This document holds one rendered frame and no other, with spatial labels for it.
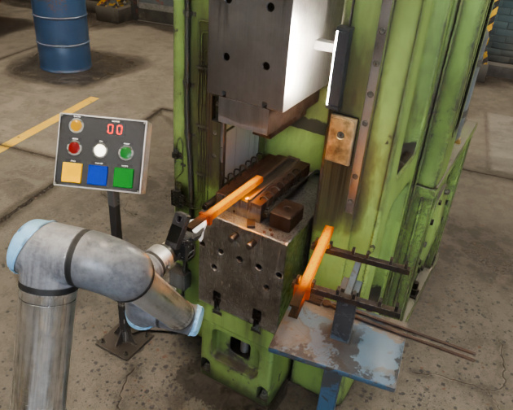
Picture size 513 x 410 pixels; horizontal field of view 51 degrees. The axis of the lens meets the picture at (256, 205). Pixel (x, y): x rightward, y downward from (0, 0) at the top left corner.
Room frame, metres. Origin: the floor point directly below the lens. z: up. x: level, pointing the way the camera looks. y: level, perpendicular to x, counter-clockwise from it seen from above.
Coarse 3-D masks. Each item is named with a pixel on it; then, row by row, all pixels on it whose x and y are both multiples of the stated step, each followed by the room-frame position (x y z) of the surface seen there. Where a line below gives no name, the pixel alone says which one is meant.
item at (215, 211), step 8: (256, 176) 1.81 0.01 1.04; (248, 184) 1.74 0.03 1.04; (256, 184) 1.76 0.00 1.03; (232, 192) 1.66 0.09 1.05; (240, 192) 1.67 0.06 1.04; (248, 192) 1.71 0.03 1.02; (224, 200) 1.60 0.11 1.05; (232, 200) 1.61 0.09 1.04; (216, 208) 1.54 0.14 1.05; (224, 208) 1.56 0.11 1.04; (200, 216) 1.47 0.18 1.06; (208, 216) 1.47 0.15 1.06; (216, 216) 1.52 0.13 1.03; (192, 224) 1.42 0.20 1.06; (208, 224) 1.47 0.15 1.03
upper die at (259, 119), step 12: (312, 96) 1.98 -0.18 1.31; (228, 108) 1.75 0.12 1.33; (240, 108) 1.72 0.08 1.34; (252, 108) 1.70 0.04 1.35; (264, 108) 1.68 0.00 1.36; (300, 108) 1.90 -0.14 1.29; (228, 120) 1.75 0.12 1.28; (240, 120) 1.72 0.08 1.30; (252, 120) 1.70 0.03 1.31; (264, 120) 1.68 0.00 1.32; (276, 120) 1.73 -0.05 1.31; (288, 120) 1.81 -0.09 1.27; (264, 132) 1.68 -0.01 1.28
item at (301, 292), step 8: (328, 232) 1.47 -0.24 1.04; (320, 240) 1.42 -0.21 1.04; (328, 240) 1.42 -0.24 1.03; (320, 248) 1.37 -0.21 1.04; (312, 256) 1.33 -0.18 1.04; (320, 256) 1.33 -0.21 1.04; (312, 264) 1.29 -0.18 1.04; (312, 272) 1.25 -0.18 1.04; (304, 280) 1.21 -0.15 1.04; (312, 280) 1.22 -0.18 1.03; (296, 288) 1.16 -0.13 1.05; (304, 288) 1.16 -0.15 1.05; (296, 296) 1.12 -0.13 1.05; (304, 296) 1.16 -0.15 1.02; (296, 304) 1.09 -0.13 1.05; (296, 312) 1.10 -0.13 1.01
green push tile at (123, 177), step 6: (114, 168) 1.79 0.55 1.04; (120, 168) 1.79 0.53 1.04; (126, 168) 1.79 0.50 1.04; (114, 174) 1.77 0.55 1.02; (120, 174) 1.77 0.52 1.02; (126, 174) 1.77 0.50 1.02; (132, 174) 1.77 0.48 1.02; (114, 180) 1.76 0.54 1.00; (120, 180) 1.76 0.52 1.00; (126, 180) 1.76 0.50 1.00; (132, 180) 1.76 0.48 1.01; (114, 186) 1.75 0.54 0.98; (120, 186) 1.75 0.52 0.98; (126, 186) 1.75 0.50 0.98; (132, 186) 1.75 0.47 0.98
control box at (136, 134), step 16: (64, 128) 1.87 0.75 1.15; (96, 128) 1.87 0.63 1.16; (128, 128) 1.87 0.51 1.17; (144, 128) 1.87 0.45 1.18; (64, 144) 1.84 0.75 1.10; (80, 144) 1.84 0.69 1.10; (96, 144) 1.84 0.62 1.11; (112, 144) 1.84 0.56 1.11; (128, 144) 1.84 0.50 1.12; (144, 144) 1.84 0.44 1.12; (64, 160) 1.81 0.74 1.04; (80, 160) 1.81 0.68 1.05; (96, 160) 1.81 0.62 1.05; (112, 160) 1.81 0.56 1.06; (128, 160) 1.81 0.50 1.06; (144, 160) 1.82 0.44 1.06; (112, 176) 1.78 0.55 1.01; (144, 176) 1.81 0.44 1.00; (128, 192) 1.75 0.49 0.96; (144, 192) 1.80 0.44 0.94
